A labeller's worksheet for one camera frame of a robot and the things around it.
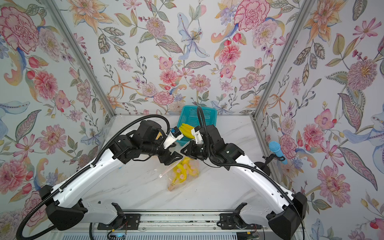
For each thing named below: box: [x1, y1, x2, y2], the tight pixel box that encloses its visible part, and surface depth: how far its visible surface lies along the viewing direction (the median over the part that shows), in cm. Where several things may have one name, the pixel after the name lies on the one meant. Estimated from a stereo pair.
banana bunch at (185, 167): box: [168, 157, 200, 191], surface depth 80 cm
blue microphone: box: [269, 141, 288, 165], surface depth 71 cm
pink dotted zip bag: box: [159, 157, 200, 192], surface depth 81 cm
